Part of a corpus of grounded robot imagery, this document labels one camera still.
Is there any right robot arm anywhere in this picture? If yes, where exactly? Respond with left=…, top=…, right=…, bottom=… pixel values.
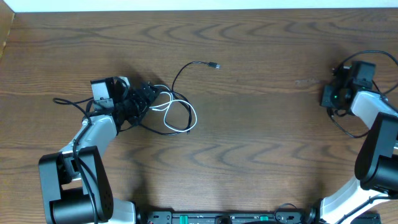
left=313, top=61, right=397, bottom=223

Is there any left camera cable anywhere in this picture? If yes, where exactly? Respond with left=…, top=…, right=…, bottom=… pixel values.
left=52, top=97, right=100, bottom=224

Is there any white usb cable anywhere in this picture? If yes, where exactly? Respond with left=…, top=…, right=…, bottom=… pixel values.
left=148, top=84, right=198, bottom=133

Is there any right camera cable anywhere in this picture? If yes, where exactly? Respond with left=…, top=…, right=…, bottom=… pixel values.
left=331, top=50, right=398, bottom=224

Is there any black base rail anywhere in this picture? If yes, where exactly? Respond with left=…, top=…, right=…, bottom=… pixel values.
left=136, top=209, right=307, bottom=224

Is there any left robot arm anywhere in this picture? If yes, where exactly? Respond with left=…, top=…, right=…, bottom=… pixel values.
left=39, top=77, right=160, bottom=223

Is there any camera cable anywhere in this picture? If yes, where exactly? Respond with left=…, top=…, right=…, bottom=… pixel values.
left=331, top=50, right=398, bottom=224
left=52, top=97, right=100, bottom=224

